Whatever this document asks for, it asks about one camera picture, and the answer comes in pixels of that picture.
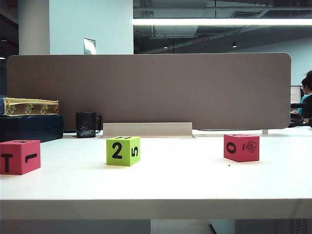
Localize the beige cable tray cover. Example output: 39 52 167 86
102 122 195 138

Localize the yellow patterned box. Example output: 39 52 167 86
0 97 59 117

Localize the computer monitor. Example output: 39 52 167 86
290 85 302 105

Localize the grey ceiling air duct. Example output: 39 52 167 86
148 24 198 39

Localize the wall-mounted sign holder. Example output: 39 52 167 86
83 37 96 55

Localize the grey vented cabinet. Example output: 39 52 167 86
235 218 312 234

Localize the person in teal shirt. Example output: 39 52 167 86
291 70 312 122

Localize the green foam block letter H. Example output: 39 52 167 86
106 136 141 167

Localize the dark blue box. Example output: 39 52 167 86
0 114 64 144

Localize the long ceiling light strip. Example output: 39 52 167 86
132 18 312 26

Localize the red foam block letter T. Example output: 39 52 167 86
0 139 41 176

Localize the brown desk divider panel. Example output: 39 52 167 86
6 52 293 130

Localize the black curved chair armrest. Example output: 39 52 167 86
289 113 312 128

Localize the black mug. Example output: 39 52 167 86
75 112 102 138

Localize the red foam block letter U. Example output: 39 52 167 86
223 133 260 163

